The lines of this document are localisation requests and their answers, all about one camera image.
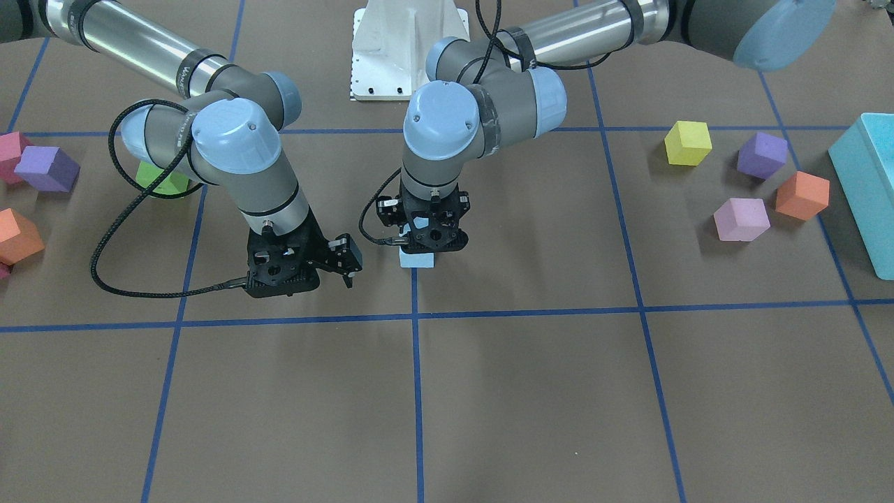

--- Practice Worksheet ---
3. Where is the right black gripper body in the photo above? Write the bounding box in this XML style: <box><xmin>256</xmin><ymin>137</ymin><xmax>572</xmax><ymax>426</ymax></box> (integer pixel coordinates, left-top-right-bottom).
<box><xmin>246</xmin><ymin>211</ymin><xmax>329</xmax><ymax>298</ymax></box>

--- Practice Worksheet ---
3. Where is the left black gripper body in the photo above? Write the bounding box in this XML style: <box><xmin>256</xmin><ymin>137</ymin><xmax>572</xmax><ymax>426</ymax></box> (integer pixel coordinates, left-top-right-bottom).
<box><xmin>400</xmin><ymin>187</ymin><xmax>470</xmax><ymax>254</ymax></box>

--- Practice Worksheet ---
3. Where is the light blue block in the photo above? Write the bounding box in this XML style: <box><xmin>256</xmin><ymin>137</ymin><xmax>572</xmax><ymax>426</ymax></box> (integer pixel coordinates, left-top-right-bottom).
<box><xmin>399</xmin><ymin>222</ymin><xmax>430</xmax><ymax>242</ymax></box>
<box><xmin>398</xmin><ymin>248</ymin><xmax>437</xmax><ymax>270</ymax></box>

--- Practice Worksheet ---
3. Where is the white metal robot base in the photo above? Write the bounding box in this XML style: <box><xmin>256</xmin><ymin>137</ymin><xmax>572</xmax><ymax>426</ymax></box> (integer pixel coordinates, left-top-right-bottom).
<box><xmin>349</xmin><ymin>1</ymin><xmax>469</xmax><ymax>102</ymax></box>

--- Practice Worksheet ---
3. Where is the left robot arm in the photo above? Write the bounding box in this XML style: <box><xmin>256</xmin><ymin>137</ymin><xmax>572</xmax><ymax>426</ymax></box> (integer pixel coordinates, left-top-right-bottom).
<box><xmin>372</xmin><ymin>1</ymin><xmax>835</xmax><ymax>254</ymax></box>

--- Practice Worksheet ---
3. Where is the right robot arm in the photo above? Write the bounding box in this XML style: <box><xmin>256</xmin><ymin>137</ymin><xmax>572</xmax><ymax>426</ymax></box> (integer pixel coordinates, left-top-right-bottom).
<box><xmin>2</xmin><ymin>1</ymin><xmax>362</xmax><ymax>298</ymax></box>

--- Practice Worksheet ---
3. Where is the green foam block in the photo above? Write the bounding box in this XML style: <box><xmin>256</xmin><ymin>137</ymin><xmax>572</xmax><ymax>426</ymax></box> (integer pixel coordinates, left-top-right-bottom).
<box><xmin>136</xmin><ymin>161</ymin><xmax>191</xmax><ymax>196</ymax></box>

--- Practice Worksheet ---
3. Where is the brown paper table mat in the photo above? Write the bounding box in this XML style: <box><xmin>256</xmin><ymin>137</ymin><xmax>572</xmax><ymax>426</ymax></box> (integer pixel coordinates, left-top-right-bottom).
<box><xmin>1</xmin><ymin>1</ymin><xmax>893</xmax><ymax>502</ymax></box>

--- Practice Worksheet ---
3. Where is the purple block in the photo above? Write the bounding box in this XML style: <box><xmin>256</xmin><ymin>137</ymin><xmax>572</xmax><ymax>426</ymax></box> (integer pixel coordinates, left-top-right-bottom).
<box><xmin>735</xmin><ymin>131</ymin><xmax>789</xmax><ymax>180</ymax></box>
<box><xmin>14</xmin><ymin>146</ymin><xmax>80</xmax><ymax>192</ymax></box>

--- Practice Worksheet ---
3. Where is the yellow foam block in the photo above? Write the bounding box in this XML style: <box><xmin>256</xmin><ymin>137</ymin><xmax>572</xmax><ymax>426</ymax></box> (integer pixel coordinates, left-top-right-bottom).
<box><xmin>664</xmin><ymin>120</ymin><xmax>713</xmax><ymax>166</ymax></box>

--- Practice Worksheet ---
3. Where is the orange block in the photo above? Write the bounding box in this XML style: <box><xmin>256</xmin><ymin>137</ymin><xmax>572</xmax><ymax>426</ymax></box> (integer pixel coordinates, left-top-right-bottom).
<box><xmin>774</xmin><ymin>171</ymin><xmax>830</xmax><ymax>221</ymax></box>
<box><xmin>1</xmin><ymin>209</ymin><xmax>45</xmax><ymax>265</ymax></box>

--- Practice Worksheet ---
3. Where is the maroon block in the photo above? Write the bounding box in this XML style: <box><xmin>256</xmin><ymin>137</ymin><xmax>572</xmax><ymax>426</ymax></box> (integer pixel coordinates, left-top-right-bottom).
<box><xmin>1</xmin><ymin>131</ymin><xmax>33</xmax><ymax>185</ymax></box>

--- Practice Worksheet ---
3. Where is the pink foam block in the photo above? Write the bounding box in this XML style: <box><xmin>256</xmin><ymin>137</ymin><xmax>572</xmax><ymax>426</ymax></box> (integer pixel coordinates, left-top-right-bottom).
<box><xmin>713</xmin><ymin>198</ymin><xmax>772</xmax><ymax>242</ymax></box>

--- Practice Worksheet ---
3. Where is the turquoise foam box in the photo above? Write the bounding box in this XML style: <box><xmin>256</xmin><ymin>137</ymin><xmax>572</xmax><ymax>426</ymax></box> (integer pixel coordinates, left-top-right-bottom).
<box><xmin>829</xmin><ymin>112</ymin><xmax>893</xmax><ymax>281</ymax></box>

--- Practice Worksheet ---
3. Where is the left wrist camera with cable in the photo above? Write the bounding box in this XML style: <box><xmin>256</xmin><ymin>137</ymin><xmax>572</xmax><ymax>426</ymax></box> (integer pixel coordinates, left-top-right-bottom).
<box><xmin>365</xmin><ymin>1</ymin><xmax>643</xmax><ymax>248</ymax></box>

